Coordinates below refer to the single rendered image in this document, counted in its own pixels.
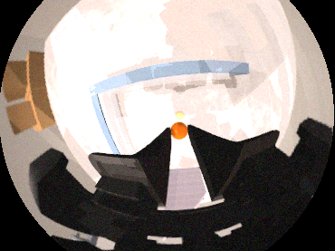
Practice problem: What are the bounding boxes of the orange ball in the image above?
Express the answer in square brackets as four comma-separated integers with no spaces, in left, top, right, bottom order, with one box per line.
[171,121,187,140]

